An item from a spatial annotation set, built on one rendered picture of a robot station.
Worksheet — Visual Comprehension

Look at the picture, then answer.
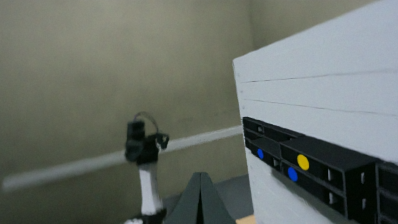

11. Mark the tan wooden board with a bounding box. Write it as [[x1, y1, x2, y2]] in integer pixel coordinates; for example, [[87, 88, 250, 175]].
[[237, 217, 256, 224]]

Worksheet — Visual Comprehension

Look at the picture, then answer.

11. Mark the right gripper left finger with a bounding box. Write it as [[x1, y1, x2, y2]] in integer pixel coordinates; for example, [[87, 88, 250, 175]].
[[164, 172, 201, 224]]

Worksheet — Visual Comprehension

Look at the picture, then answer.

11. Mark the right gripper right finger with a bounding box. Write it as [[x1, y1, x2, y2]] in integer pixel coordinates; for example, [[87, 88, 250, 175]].
[[200, 172, 237, 224]]

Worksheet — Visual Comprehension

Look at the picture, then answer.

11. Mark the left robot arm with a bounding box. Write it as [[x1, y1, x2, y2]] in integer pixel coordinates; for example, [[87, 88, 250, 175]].
[[126, 122, 167, 224]]

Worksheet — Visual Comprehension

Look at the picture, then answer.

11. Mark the grey metal rack frame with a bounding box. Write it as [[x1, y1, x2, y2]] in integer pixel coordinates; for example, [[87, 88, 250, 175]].
[[231, 0, 398, 224]]

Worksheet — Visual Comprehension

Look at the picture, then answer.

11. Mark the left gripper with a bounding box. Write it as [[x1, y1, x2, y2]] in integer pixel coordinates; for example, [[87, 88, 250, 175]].
[[123, 133, 169, 166]]

